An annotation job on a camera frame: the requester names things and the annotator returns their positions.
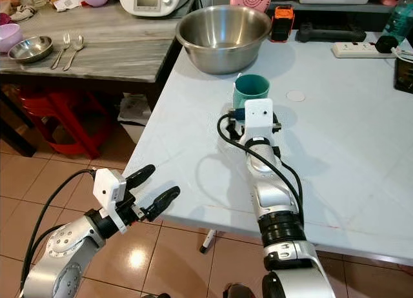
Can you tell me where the white plastic bin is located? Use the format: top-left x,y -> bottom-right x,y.
117,94 -> 154,144

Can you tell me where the black plug adapter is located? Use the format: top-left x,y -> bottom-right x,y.
375,34 -> 400,54

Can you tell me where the small stainless steel bowl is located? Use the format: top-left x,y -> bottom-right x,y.
8,35 -> 54,65

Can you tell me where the white table leg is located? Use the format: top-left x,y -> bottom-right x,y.
199,229 -> 217,254

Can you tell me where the orange and black device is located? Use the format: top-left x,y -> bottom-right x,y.
270,5 -> 296,44

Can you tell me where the teal plastic cup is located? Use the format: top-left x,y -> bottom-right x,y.
232,74 -> 271,112

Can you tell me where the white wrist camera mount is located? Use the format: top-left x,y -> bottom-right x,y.
92,168 -> 128,215
243,98 -> 276,144

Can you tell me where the dark robot leg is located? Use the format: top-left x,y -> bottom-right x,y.
222,282 -> 260,298

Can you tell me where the round white table plug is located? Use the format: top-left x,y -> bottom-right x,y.
285,89 -> 307,104

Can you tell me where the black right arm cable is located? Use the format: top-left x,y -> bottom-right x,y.
216,111 -> 305,225

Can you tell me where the white kitchen machine with screen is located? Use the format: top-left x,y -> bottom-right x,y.
117,0 -> 195,19

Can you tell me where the green plastic bottle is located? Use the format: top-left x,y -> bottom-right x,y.
383,0 -> 413,45

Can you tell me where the metal spoon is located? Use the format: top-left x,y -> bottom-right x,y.
63,35 -> 85,72

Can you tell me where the long black handle tool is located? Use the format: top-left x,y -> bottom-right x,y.
295,22 -> 367,44

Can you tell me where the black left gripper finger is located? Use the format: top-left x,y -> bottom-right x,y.
126,164 -> 157,190
143,186 -> 181,223

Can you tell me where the red plastic stool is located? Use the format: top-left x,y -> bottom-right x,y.
13,85 -> 105,159

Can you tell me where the dark wooden table leg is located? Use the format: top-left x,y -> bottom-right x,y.
0,92 -> 38,158

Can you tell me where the white power strip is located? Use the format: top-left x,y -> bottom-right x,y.
331,42 -> 385,59

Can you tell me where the black box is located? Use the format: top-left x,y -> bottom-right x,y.
394,55 -> 413,94

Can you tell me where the white paper package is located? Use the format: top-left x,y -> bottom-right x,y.
52,0 -> 82,12

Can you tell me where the metal fork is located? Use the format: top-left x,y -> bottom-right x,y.
50,32 -> 72,71

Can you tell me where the large stainless steel bowl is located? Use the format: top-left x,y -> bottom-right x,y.
176,5 -> 272,76

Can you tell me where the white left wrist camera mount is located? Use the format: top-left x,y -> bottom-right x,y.
92,168 -> 128,215

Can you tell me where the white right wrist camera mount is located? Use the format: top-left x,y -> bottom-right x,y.
243,98 -> 276,144

